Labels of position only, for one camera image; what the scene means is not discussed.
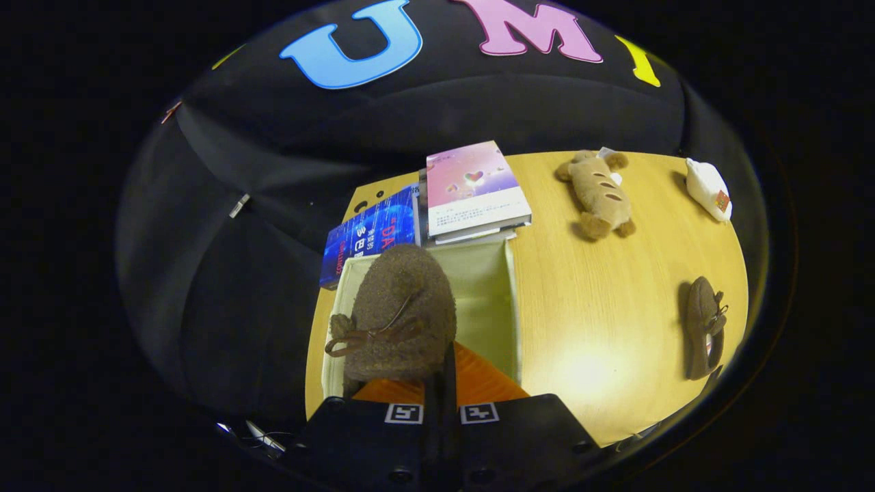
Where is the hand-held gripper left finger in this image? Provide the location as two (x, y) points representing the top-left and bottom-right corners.
(282, 378), (444, 492)

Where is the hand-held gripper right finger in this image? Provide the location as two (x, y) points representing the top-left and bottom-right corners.
(442, 340), (604, 492)

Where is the brown fuzzy shoe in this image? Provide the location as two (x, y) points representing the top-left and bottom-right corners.
(685, 275), (730, 381)
(324, 243), (458, 384)

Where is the cream fabric storage box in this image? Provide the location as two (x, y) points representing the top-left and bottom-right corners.
(319, 238), (524, 412)

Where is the blue book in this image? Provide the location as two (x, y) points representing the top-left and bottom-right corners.
(319, 184), (420, 291)

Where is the pink book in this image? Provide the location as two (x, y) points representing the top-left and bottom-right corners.
(425, 140), (533, 241)

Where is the tan bread plush toy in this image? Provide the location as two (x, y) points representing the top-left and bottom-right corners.
(554, 148), (637, 242)

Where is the black backdrop cloth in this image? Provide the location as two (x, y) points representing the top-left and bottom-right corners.
(115, 0), (770, 441)

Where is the white plush toy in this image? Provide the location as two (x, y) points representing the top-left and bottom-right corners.
(685, 157), (733, 223)

